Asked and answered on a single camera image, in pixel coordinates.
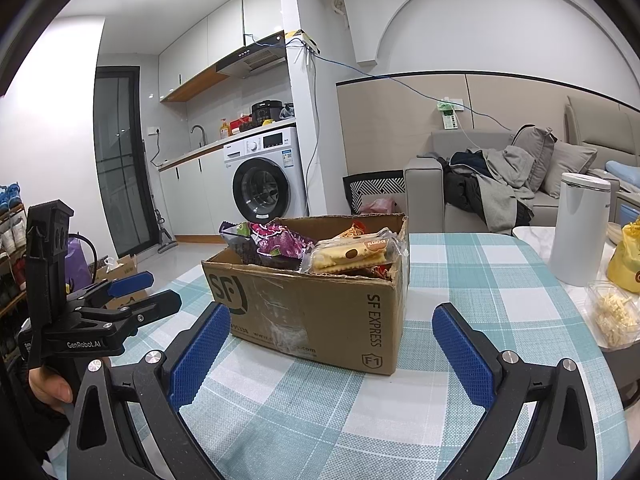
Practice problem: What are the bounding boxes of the pink cloth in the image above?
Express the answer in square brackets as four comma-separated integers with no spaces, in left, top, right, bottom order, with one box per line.
[359,197,398,216]

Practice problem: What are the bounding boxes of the white kitchen base cabinet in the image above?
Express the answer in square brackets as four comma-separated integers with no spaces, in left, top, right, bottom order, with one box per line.
[159,147,236,241]

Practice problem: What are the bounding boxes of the purple and white snack packet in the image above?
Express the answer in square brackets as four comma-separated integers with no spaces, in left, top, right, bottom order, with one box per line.
[250,221,307,259]

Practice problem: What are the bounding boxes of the teal checkered tablecloth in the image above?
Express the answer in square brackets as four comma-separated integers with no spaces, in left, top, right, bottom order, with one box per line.
[65,232,631,480]

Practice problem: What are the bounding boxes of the purple plastic bag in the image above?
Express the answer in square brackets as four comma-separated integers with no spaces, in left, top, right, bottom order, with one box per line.
[65,237,93,291]

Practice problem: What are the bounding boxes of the dark snack packet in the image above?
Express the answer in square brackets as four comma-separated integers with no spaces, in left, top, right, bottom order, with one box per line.
[220,222,262,257]

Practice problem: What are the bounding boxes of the white washing machine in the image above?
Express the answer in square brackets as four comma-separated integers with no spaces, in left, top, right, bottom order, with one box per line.
[222,127,308,221]

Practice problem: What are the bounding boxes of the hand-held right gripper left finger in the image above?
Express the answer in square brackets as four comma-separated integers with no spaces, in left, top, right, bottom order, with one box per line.
[67,302,233,480]

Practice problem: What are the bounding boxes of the light blue cushion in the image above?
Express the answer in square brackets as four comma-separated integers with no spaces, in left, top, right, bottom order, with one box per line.
[605,160,640,191]

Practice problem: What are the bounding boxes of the thin wall cable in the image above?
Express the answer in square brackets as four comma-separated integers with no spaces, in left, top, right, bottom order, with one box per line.
[312,52,511,136]

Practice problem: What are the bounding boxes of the person's left forearm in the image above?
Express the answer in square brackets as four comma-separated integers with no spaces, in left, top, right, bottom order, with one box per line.
[0,360,71,466]

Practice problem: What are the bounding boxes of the white cylindrical bin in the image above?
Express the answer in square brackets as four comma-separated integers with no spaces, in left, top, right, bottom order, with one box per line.
[548,172,613,287]

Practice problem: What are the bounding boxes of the person's left hand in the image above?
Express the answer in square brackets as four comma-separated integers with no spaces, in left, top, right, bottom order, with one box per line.
[27,364,76,406]

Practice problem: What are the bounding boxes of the clear food container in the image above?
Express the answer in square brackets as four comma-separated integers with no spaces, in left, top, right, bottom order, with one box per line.
[585,280,640,352]

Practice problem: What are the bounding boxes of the brown cardboard box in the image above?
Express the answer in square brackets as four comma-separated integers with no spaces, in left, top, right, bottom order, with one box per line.
[201,212,411,376]

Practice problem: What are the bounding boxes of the black framed glass door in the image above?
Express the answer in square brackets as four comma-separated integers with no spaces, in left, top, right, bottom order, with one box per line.
[94,66,153,257]

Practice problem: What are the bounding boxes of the yellow plastic bag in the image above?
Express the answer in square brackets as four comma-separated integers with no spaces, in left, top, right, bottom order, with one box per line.
[605,220,640,295]

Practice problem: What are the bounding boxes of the dark grey cushion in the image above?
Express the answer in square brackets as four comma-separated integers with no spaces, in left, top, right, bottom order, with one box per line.
[510,125,558,193]

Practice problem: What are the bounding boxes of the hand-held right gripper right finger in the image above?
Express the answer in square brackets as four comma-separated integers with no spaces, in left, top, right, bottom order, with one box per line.
[432,302,598,480]

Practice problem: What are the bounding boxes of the dark jacket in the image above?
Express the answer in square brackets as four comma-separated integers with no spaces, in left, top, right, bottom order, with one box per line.
[442,150,488,221]

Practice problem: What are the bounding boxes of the grey floor mop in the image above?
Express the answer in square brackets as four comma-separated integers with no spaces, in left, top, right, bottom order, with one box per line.
[152,210,176,253]

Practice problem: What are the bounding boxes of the light grey cushion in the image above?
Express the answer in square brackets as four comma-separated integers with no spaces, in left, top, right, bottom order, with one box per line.
[539,140,598,198]

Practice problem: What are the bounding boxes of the white router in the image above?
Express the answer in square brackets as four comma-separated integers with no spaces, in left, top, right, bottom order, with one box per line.
[287,30,321,54]

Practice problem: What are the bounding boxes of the cardboard box cat print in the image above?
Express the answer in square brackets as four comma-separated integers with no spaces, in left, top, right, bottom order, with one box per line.
[95,255,151,308]

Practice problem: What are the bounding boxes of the black white patterned basket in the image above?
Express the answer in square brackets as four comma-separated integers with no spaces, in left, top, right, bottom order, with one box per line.
[342,170,406,216]

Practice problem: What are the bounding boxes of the grey jacket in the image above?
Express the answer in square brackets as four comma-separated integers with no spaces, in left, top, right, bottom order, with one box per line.
[472,146,538,233]

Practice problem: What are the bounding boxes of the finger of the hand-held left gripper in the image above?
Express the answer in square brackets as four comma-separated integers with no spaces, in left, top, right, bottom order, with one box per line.
[65,270,156,311]
[70,289,183,338]

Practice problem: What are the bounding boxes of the steel range hood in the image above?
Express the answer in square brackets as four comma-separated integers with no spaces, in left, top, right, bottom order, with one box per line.
[216,30,288,78]

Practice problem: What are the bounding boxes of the clear cracker packet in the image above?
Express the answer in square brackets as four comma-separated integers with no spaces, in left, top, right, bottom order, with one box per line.
[302,227,403,276]

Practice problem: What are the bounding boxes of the shoe rack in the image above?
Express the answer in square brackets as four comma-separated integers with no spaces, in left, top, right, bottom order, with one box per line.
[0,180,31,361]

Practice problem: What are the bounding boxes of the white wall-mounted device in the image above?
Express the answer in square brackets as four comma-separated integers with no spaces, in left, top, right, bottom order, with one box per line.
[434,96,467,131]

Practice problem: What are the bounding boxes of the white wall cabinets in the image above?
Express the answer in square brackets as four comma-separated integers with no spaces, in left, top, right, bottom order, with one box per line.
[159,0,281,103]

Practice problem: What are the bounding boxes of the black looped cable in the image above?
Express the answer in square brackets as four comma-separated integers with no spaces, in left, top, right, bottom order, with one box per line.
[67,232,99,288]

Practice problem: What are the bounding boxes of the grey sofa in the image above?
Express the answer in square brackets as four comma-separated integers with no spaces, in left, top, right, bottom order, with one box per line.
[404,95,640,235]

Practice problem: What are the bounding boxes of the black pressure cooker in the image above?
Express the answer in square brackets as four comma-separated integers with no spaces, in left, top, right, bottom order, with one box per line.
[251,100,283,126]

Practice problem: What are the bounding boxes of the blue sneaker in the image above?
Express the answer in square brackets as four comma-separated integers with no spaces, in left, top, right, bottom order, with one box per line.
[0,182,23,211]

